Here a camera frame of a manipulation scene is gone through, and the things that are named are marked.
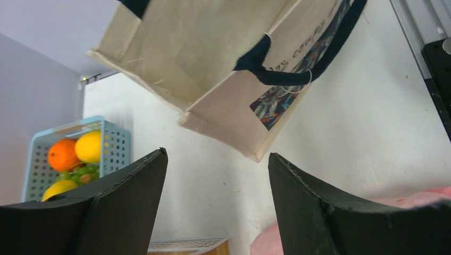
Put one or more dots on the white wire shelf rack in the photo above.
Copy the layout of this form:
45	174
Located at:
208	245

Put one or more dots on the yellow fruit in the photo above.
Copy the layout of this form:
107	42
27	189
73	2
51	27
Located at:
58	188

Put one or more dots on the blue plastic basket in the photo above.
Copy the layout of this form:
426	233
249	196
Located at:
115	152

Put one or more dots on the beige canvas tote bag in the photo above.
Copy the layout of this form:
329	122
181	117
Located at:
234	70

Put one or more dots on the orange fruit in basket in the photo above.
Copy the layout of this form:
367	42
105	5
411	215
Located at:
62	156

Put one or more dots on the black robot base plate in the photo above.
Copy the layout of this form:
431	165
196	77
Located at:
437	59

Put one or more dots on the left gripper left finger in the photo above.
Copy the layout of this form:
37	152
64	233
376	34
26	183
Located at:
114	214

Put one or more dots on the pink plastic grocery bag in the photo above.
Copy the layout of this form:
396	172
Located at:
269	241

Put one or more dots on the green grapes bunch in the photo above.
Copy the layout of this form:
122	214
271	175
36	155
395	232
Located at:
80	175

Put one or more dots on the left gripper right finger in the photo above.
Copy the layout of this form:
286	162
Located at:
315	217

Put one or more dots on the yellow lemon in basket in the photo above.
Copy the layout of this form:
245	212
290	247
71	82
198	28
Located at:
88	147

